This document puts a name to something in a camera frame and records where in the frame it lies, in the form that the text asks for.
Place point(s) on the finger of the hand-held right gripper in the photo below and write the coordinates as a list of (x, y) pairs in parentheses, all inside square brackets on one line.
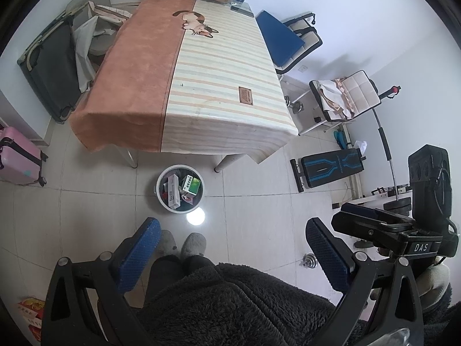
[(360, 225), (374, 214)]

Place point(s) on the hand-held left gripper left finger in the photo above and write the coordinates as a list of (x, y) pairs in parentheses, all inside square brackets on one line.
[(140, 252)]

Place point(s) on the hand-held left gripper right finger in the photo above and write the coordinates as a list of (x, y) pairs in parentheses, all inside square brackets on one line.
[(324, 256)]

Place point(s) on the white round waste bin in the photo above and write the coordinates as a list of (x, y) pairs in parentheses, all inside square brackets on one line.
[(160, 202)]

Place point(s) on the small red packet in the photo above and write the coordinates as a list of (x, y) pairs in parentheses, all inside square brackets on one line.
[(166, 188)]

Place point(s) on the red and white carton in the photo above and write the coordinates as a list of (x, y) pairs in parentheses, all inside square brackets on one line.
[(174, 191)]

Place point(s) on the small pink box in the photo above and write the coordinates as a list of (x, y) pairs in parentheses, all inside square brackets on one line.
[(189, 199)]

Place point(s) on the green and white box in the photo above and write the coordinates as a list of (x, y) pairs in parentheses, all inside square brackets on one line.
[(191, 185)]

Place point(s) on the person's right forearm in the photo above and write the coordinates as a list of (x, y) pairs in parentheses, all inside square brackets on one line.
[(444, 317)]

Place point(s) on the small chrome weight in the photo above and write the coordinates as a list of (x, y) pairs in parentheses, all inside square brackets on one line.
[(309, 261)]

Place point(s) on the black weight plates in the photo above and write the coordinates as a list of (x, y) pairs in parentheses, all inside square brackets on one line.
[(398, 205)]

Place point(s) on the grey fuzzy slipper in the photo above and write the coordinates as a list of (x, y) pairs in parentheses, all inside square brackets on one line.
[(167, 243), (192, 245)]

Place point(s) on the person's left leg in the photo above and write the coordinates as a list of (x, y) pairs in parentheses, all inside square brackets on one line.
[(164, 274)]

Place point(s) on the curved exercise bar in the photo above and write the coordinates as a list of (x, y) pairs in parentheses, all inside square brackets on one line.
[(385, 144)]

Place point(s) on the black and blue weight bench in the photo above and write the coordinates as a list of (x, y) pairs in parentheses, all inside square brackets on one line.
[(331, 167)]

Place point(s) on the crumpled white paper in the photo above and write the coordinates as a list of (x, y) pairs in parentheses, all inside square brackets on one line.
[(361, 146)]

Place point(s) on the black bin liner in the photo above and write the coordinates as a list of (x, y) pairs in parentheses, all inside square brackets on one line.
[(196, 202)]

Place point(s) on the teal slipper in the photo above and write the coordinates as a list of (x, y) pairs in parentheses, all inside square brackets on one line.
[(339, 140)]

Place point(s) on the white quilted chair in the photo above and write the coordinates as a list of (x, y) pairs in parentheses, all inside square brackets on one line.
[(360, 93)]

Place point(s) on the beige cloth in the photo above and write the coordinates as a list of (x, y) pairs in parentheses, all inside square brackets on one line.
[(335, 101)]

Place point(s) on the white-legged table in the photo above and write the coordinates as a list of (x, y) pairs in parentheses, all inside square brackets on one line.
[(225, 162)]

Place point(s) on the red printed box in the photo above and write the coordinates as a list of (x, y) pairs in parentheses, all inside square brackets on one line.
[(30, 317)]

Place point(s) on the chrome dumbbell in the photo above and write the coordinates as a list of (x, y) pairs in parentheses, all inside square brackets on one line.
[(295, 105)]

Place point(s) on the pink suitcase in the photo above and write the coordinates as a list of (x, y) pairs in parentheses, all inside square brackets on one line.
[(19, 158)]

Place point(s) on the white cabinet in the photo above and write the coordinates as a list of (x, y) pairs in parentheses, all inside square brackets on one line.
[(21, 115)]

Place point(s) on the table with striped tablecloth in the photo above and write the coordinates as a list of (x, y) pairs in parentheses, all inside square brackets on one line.
[(216, 79)]

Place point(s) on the blue cushion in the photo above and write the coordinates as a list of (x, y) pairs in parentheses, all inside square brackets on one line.
[(279, 38)]

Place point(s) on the dark folding cot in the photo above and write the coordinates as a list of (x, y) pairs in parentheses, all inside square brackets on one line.
[(50, 68)]

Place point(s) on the white cloth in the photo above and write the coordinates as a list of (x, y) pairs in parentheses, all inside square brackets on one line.
[(84, 50)]

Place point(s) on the striped cloth bag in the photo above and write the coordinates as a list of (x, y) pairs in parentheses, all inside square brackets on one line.
[(111, 14)]

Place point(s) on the grey chair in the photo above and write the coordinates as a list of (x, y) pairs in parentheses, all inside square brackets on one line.
[(86, 0)]

